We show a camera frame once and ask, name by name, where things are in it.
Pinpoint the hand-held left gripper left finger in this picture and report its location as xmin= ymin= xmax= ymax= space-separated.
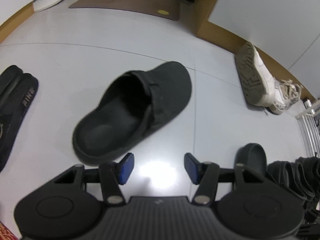
xmin=42 ymin=152 xmax=135 ymax=205

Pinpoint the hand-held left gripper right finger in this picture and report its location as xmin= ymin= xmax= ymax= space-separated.
xmin=184 ymin=152 xmax=275 ymax=205

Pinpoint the black buckle clog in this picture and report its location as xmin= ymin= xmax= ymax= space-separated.
xmin=72 ymin=61 xmax=193 ymax=166
xmin=234 ymin=143 xmax=268 ymax=180

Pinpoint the white sneaker grey print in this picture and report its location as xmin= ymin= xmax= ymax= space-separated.
xmin=269 ymin=79 xmax=304 ymax=115

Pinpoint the black lace-up sneaker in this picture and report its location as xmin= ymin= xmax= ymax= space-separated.
xmin=296 ymin=156 xmax=320 ymax=178

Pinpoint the white shoe rack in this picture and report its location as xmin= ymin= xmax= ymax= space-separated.
xmin=295 ymin=99 xmax=320 ymax=157

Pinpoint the red patterned packet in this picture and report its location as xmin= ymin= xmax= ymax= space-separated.
xmin=0 ymin=224 xmax=19 ymax=240

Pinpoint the brown door mat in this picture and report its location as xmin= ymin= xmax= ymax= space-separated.
xmin=69 ymin=0 xmax=181 ymax=22

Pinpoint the white cabinet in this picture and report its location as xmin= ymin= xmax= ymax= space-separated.
xmin=196 ymin=0 xmax=320 ymax=100

